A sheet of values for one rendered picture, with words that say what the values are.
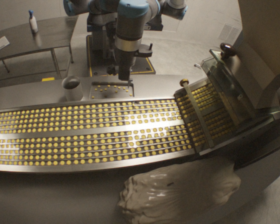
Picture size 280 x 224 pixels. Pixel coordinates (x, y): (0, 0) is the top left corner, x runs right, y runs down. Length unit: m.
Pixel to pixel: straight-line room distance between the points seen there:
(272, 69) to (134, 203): 0.43
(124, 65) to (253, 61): 0.42
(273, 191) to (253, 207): 0.52
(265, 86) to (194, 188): 0.30
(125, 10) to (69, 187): 0.58
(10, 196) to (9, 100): 0.46
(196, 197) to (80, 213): 0.36
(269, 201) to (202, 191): 1.98
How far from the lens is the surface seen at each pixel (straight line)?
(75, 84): 0.70
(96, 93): 0.69
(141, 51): 0.54
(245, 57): 0.43
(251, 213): 2.04
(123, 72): 0.58
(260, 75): 0.40
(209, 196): 0.43
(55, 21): 1.81
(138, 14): 0.45
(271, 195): 2.41
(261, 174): 0.90
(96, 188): 0.53
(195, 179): 0.41
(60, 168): 0.41
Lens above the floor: 1.33
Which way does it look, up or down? 55 degrees down
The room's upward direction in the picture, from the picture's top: 17 degrees clockwise
